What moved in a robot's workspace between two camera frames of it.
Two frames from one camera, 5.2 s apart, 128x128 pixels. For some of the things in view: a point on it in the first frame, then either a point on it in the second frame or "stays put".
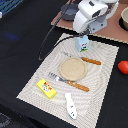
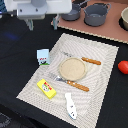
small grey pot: x=70 y=12 stays put
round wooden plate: x=72 y=68 stays put
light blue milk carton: x=82 y=43 -> x=43 y=56
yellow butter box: x=45 y=86 stays put
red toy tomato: x=123 y=67 stays put
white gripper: x=91 y=17 -> x=38 y=9
